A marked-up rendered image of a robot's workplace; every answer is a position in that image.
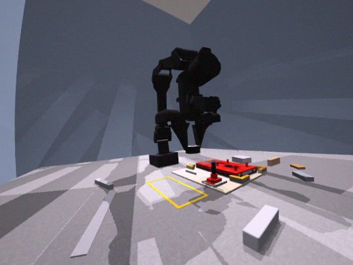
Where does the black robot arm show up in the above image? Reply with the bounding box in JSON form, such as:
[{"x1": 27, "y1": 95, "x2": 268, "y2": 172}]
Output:
[{"x1": 152, "y1": 47, "x2": 221, "y2": 155}]

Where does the tan rectangular block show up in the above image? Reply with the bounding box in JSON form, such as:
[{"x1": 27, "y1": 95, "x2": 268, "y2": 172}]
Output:
[{"x1": 267, "y1": 157, "x2": 280, "y2": 166}]

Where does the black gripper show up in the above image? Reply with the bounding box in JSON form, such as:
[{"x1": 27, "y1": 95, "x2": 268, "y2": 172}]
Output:
[{"x1": 155, "y1": 89, "x2": 220, "y2": 151}]

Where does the orange flat bar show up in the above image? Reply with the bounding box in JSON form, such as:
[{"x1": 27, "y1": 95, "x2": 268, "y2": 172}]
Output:
[{"x1": 290, "y1": 164, "x2": 306, "y2": 169}]

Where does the white rectangular block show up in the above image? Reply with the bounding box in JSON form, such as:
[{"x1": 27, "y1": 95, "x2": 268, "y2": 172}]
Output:
[{"x1": 242, "y1": 205, "x2": 279, "y2": 253}]

